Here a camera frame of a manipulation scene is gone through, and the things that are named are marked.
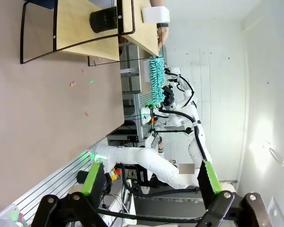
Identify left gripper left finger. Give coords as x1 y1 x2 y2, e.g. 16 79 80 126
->
32 162 109 227

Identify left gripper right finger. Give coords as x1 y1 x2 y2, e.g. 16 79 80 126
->
196 160 273 227

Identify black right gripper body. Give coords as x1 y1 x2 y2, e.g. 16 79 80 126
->
162 85 176 107

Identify teal microfiber duster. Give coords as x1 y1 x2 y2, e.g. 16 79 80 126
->
148 55 166 107

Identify white rectangular box device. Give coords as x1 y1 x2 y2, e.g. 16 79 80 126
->
141 6 171 24

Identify black cylindrical container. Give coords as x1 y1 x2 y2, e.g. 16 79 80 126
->
89 6 119 34

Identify person's left forearm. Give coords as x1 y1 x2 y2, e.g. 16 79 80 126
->
149 0 168 7

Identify person's left hand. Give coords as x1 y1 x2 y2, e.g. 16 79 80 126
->
157 27 170 51

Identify yellow emergency stop button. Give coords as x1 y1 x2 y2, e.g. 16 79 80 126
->
108 168 123 181

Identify seated background person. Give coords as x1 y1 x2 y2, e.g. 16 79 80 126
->
156 139 196 177

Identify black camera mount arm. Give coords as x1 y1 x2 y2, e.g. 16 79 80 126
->
153 126 194 135

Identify aluminium mounting frame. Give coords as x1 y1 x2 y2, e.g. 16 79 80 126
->
122 92 155 143
0 151 99 227

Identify thin black cable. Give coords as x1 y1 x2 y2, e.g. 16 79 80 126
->
96 207 205 223

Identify two-tier wooden shelf black frame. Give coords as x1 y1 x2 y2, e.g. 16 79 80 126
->
20 0 168 68

